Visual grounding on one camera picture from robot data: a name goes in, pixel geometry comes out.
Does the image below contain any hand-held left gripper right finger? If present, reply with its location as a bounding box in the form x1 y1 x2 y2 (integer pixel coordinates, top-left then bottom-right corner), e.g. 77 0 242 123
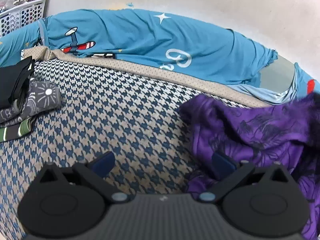
194 152 290 204

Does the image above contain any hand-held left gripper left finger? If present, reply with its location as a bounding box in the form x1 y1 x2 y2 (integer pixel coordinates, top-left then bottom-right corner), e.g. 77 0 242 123
37 151 132 204

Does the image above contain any purple floral shirt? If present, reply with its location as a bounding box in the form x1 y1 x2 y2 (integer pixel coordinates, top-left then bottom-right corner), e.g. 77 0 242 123
179 92 320 240

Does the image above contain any grey patterned folded cloth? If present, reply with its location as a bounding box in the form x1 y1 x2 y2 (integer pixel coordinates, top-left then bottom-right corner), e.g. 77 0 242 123
0 79 62 123

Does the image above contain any green striped folded cloth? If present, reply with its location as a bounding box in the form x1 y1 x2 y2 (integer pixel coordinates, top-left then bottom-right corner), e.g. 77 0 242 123
0 119 38 142

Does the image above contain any blue pillow with red pentagon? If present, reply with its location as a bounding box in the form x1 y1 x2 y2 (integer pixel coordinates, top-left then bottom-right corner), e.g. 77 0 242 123
235 62 320 105

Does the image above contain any black folded cloth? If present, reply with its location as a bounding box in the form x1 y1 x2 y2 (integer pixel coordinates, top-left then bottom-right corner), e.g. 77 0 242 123
0 56 35 108

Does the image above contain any blue pillow with white script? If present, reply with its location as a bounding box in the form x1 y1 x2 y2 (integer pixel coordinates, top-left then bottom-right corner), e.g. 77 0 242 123
46 8 278 85

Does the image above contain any white perforated plastic basket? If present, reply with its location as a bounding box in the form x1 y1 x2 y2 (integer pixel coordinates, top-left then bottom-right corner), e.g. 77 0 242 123
0 0 53 38

